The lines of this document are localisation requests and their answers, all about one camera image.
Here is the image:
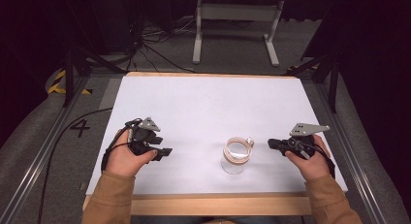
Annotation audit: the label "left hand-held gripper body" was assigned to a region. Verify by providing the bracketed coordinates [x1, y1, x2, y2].
[128, 116, 162, 157]

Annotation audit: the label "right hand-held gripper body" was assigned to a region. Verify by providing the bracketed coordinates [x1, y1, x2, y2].
[286, 122, 332, 161]

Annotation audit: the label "person's right hand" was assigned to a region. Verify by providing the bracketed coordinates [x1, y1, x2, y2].
[284, 134, 332, 182]

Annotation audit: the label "person's left hand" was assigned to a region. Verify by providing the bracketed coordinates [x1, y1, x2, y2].
[105, 128, 159, 178]

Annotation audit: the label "clear glass jar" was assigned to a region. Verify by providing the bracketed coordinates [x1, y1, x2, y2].
[220, 137, 254, 176]

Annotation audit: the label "white table cover sheet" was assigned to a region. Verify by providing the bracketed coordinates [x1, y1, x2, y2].
[85, 75, 349, 197]

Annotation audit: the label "black metal stand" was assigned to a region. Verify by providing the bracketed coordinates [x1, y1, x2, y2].
[62, 39, 128, 108]
[285, 50, 341, 114]

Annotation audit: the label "yellow black hazard tape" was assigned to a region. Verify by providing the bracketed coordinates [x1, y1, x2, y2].
[47, 69, 94, 96]

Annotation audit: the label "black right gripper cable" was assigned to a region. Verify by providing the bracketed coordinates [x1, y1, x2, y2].
[299, 141, 336, 179]

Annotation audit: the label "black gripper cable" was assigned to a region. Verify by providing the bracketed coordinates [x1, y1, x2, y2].
[299, 141, 336, 179]
[36, 108, 143, 224]

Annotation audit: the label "metal floor rail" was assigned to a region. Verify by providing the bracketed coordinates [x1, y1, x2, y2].
[0, 76, 93, 224]
[314, 81, 391, 224]

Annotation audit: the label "coiled white cable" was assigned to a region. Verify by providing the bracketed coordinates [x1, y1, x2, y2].
[223, 136, 256, 165]

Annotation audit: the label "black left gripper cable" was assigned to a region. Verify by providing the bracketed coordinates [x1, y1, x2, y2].
[36, 108, 143, 224]

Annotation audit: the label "black floor cables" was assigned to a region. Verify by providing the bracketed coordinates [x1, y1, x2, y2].
[124, 14, 199, 75]

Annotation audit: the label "white metal desk frame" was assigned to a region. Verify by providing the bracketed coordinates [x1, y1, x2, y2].
[192, 0, 286, 68]

